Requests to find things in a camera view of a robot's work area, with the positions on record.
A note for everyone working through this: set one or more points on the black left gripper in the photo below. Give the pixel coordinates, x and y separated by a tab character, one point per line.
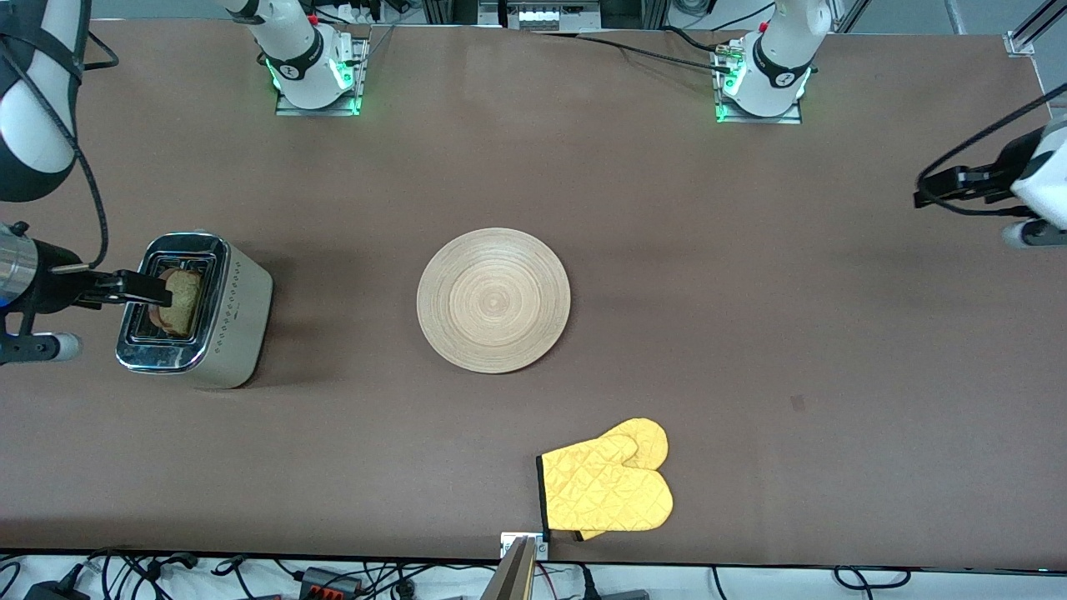
997	178

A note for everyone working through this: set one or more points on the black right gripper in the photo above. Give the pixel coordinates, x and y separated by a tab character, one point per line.
52	285

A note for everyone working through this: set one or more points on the slice of brown-crust bread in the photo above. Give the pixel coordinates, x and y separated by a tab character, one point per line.
183	300

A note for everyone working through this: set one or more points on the round light wooden plate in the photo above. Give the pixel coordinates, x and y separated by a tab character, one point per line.
493	300

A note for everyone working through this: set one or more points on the silver two-slot toaster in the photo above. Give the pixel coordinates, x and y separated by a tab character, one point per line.
237	325

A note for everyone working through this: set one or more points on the black power adapter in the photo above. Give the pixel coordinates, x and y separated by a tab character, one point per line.
54	592

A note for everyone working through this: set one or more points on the yellow quilted oven mitt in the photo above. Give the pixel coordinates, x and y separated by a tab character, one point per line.
646	433
608	492

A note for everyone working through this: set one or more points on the grey power strip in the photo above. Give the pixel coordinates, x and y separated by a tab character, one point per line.
542	15

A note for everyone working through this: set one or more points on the aluminium frame corner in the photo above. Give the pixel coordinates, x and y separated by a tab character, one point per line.
1029	33

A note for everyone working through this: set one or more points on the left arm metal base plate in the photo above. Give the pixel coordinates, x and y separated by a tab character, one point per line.
758	119

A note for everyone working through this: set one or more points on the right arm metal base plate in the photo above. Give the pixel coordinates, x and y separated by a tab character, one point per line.
360	75

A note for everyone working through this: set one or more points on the aluminium camera post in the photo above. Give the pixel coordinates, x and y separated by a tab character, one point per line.
518	571

